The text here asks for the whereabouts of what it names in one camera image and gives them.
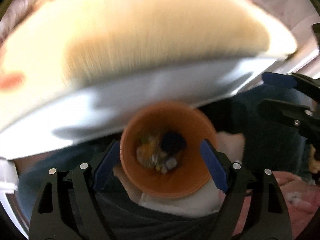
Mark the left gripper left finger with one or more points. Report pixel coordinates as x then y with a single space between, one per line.
66 206

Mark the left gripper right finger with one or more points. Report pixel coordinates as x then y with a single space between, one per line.
268 216

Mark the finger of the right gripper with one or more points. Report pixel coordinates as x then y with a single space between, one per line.
292 115
299 82

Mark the orange juice snack wrapper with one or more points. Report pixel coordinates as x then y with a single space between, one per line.
147 152

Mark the orange plastic trash bin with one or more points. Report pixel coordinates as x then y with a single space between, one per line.
180 170

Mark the person's right hand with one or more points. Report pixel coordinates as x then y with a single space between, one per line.
314 165

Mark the yellow floral plush blanket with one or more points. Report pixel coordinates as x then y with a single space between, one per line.
63 45

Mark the rolled floral pink quilt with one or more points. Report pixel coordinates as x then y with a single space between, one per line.
14 12

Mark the white bed frame edge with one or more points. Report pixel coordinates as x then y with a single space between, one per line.
103 109

